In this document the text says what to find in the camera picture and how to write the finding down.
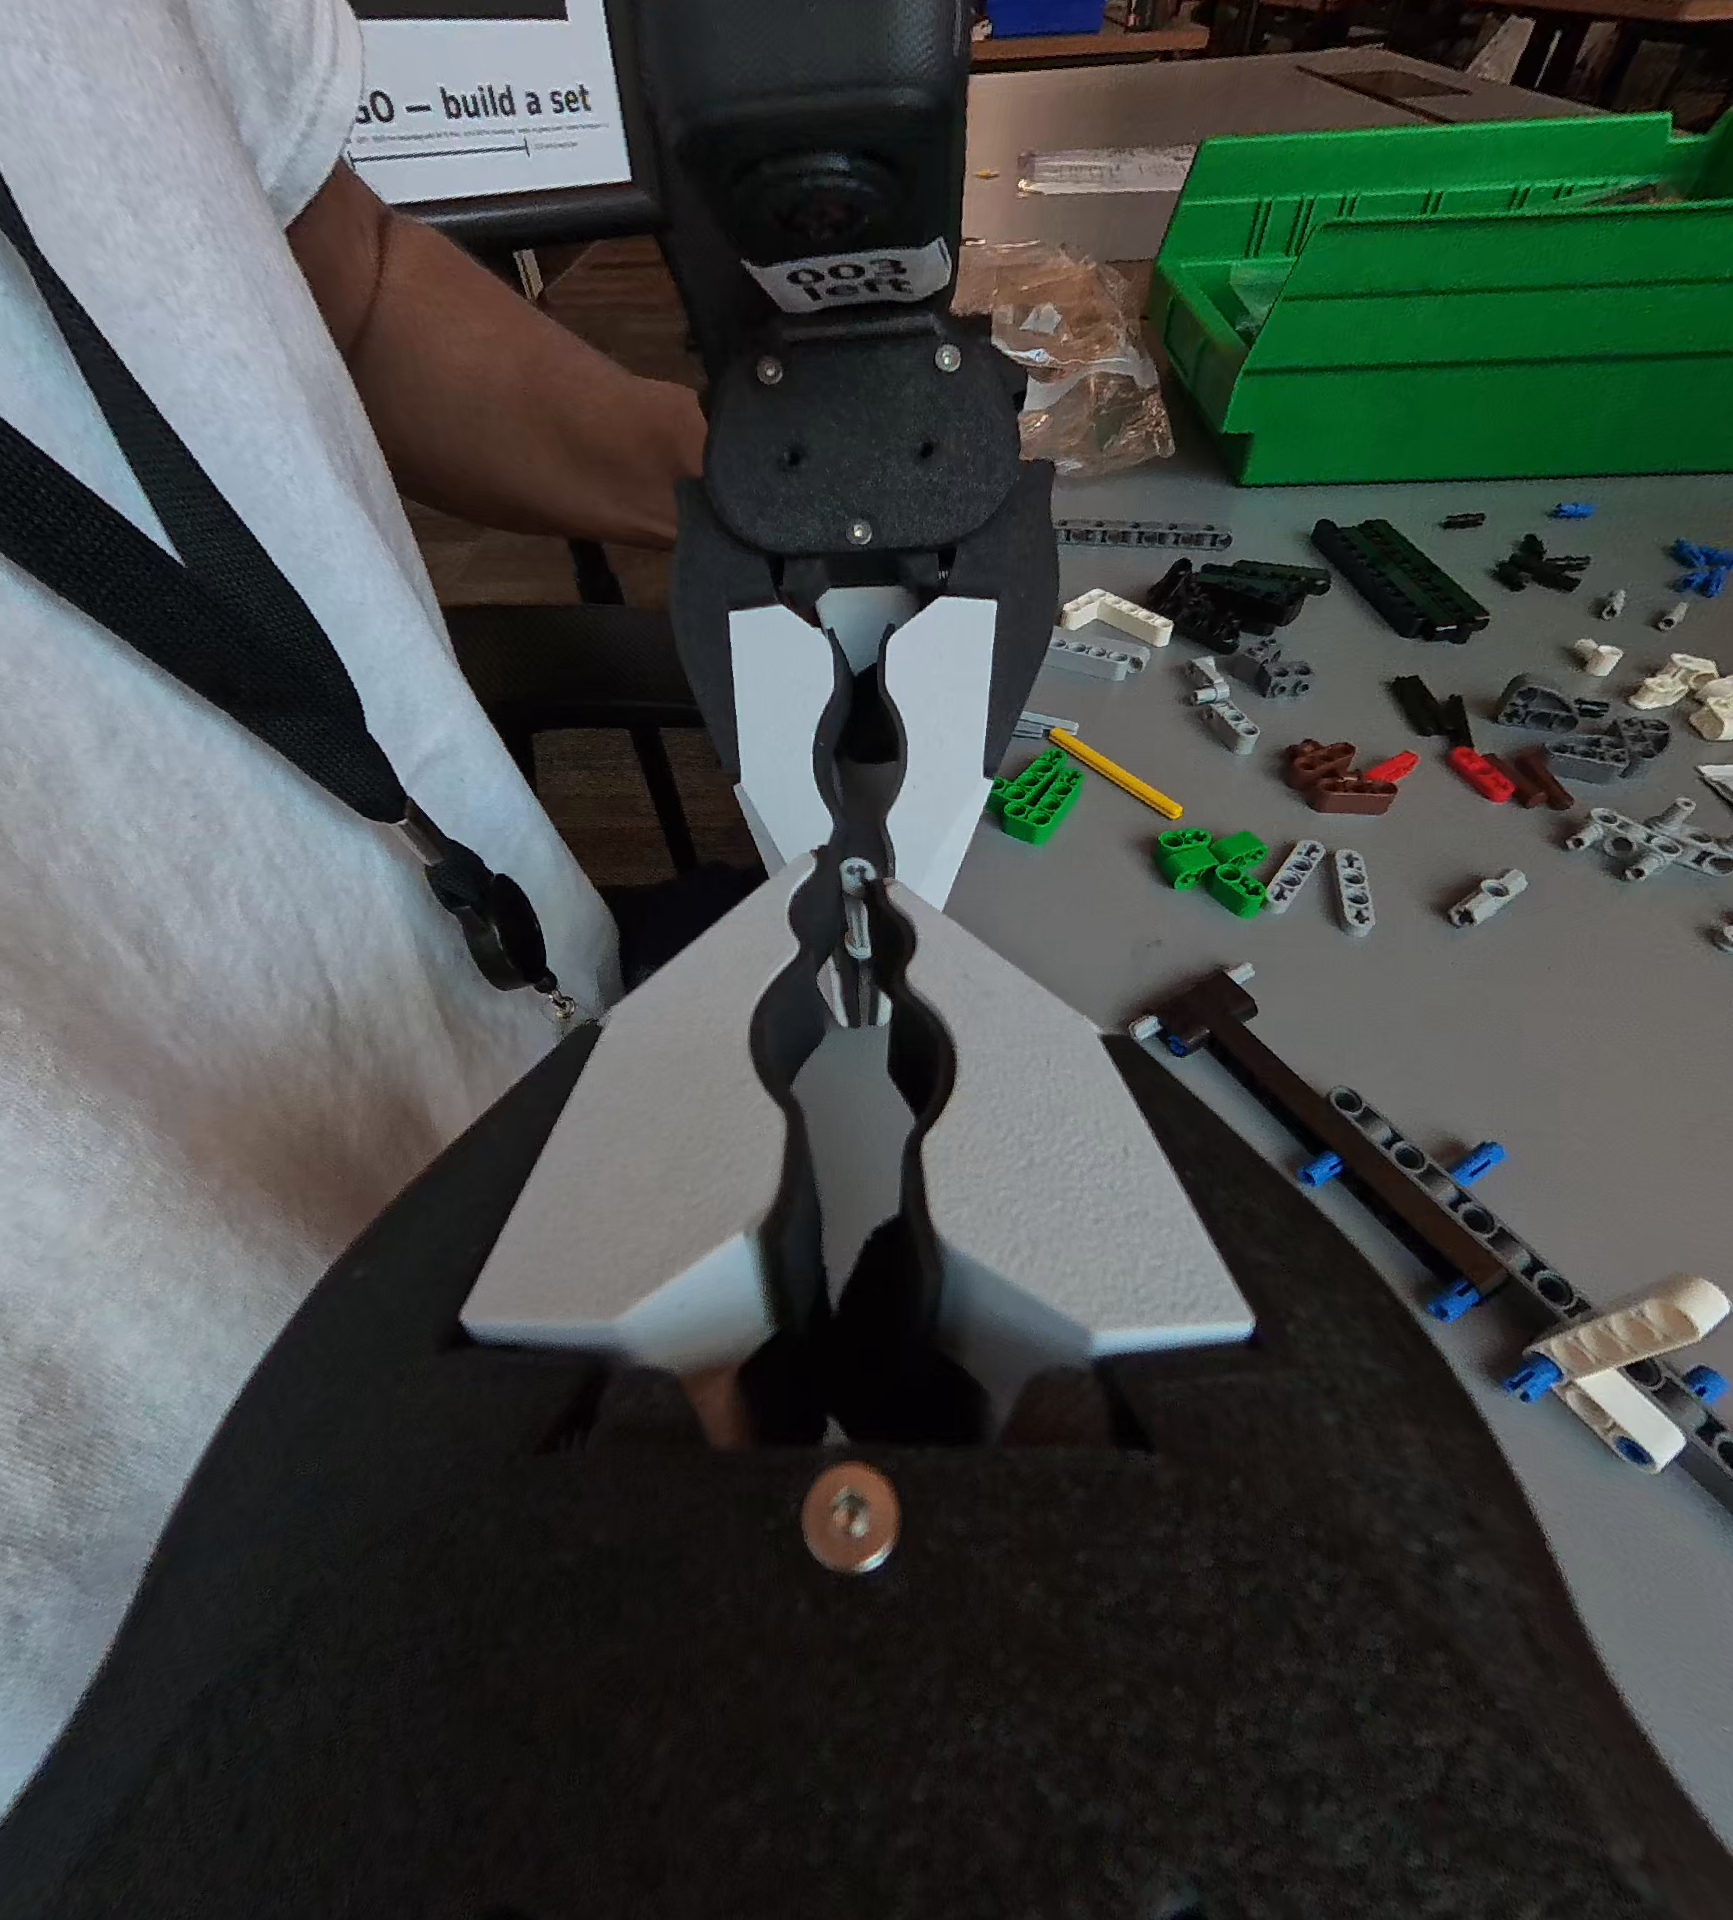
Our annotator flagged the grey lego axle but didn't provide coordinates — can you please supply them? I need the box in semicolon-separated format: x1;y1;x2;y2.
833;859;886;1039

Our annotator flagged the dark grey curved lego piece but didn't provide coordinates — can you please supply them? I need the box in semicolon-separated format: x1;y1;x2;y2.
1493;674;1611;733

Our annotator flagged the long black lego frame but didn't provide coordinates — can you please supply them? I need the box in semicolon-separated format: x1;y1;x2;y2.
1309;517;1493;649

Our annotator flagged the green lego liftarm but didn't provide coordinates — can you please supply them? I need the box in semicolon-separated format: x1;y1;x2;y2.
989;750;1088;843

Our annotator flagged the flat clear plastic bag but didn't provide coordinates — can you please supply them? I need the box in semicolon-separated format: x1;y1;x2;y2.
1016;142;1200;198

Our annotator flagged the yellow lego axle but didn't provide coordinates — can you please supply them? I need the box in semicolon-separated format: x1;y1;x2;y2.
1049;726;1187;823

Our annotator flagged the white lego beam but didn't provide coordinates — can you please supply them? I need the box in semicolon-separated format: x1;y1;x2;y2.
1060;589;1176;651

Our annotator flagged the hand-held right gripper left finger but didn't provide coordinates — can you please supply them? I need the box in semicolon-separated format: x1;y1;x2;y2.
458;852;841;1380

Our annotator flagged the white framed sign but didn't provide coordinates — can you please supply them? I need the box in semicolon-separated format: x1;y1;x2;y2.
344;0;638;208

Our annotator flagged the pile of black lego beams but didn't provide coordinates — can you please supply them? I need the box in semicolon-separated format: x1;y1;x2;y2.
1148;555;1337;651

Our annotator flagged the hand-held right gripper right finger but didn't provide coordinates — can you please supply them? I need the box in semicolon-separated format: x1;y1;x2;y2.
872;876;1267;1424

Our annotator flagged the grey lego connector block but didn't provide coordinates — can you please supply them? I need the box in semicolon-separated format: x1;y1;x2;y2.
1189;654;1262;757

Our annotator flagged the black lanyard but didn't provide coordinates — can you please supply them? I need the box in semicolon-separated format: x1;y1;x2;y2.
0;0;417;834

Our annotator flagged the black chair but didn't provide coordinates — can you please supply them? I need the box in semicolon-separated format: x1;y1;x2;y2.
437;592;762;962

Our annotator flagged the long lego beam assembly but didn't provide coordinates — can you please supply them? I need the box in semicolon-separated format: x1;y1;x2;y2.
1129;967;1733;1604

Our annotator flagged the green storage bin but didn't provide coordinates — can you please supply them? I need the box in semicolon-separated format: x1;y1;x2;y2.
1145;112;1730;397
1226;105;1733;492

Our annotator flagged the person's left forearm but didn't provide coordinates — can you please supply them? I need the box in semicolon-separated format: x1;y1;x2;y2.
279;156;713;552

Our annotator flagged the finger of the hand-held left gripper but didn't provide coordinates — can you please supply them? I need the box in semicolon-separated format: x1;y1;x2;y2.
726;597;856;888
862;592;998;919

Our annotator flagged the crumpled clear plastic bag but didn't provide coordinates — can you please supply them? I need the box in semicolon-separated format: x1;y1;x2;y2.
986;247;1180;481

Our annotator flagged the black badge reel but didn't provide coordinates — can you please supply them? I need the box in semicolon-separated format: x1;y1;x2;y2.
422;833;578;1026

